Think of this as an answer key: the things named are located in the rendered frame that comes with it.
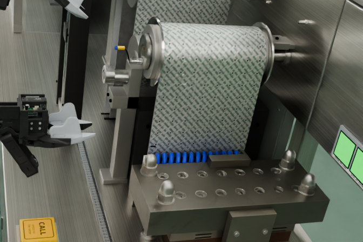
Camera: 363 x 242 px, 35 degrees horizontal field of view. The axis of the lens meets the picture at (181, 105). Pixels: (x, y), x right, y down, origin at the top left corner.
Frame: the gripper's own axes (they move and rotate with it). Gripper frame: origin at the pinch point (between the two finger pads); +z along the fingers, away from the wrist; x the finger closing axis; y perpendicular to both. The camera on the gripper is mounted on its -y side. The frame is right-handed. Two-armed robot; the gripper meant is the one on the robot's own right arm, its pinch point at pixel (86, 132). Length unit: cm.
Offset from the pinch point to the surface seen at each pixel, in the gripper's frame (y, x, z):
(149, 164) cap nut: -3.1, -8.1, 11.9
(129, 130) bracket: -4.6, 7.9, 11.5
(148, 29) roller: 20.4, 7.4, 12.4
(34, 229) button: -16.6, -10.1, -10.7
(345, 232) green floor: -109, 79, 150
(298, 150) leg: -16, 14, 62
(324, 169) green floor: -109, 132, 169
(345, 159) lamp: 8, -25, 45
